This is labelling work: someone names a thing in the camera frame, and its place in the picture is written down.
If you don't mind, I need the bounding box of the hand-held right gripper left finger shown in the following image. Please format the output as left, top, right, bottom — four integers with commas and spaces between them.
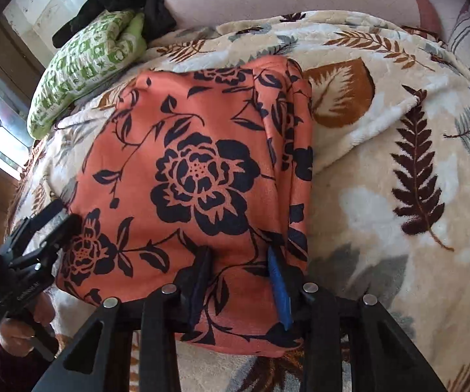
33, 247, 214, 392

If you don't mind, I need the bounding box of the orange floral garment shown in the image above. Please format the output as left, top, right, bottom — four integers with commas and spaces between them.
55, 55, 315, 356

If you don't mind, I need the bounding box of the cream leaf print blanket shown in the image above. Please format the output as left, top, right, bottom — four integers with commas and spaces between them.
7, 10, 470, 392

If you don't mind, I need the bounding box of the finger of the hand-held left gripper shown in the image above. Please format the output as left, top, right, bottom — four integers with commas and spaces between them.
19, 214, 83, 270
8, 200, 66, 250

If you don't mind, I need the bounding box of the person's left hand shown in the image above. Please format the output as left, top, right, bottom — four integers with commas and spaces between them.
0, 292, 56, 352

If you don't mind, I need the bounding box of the green checked pillow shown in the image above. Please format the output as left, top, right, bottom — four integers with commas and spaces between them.
27, 9, 148, 139

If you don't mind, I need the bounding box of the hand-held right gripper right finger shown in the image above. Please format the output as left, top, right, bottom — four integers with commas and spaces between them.
268, 248, 448, 392

